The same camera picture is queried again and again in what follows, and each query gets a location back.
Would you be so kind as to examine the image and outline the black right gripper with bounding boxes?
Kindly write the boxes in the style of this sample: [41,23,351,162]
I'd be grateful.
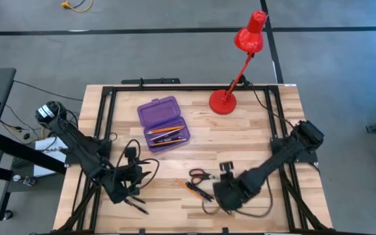
[212,172,253,212]

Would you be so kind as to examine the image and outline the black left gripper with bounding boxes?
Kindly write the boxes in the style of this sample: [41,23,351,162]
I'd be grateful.
[111,159,153,204]

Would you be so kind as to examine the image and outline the red-handled scissors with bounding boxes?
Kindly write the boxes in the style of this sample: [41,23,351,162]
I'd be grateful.
[189,168,221,185]

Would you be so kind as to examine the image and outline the orange wooden pencil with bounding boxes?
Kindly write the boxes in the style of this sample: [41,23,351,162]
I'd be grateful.
[174,178,196,198]
[151,138,188,148]
[146,125,185,135]

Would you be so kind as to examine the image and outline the purple translucent plastic supply box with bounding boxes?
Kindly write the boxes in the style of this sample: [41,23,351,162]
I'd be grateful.
[136,95,191,153]

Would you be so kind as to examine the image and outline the white box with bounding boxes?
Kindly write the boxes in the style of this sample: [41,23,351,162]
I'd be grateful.
[33,136,69,178]

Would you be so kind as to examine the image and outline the black power strip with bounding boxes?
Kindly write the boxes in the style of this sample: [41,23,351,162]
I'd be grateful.
[121,77,181,85]

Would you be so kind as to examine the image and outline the red desk lamp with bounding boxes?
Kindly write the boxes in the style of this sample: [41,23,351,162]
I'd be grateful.
[208,10,268,116]

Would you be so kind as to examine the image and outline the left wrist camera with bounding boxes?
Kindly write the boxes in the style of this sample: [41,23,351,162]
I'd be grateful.
[123,146,139,161]

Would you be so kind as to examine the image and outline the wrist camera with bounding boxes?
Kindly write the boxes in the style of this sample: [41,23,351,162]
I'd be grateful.
[219,161,235,174]
[123,146,139,161]

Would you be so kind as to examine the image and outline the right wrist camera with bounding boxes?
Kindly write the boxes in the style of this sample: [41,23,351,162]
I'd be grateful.
[219,161,235,174]

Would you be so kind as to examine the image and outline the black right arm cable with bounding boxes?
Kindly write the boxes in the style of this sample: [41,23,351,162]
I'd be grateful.
[251,89,296,130]

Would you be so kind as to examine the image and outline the thin black floor cable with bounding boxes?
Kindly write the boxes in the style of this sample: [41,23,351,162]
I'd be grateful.
[13,80,84,102]

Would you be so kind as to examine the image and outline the yellow extension cable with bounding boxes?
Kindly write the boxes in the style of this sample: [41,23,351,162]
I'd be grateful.
[59,0,94,13]

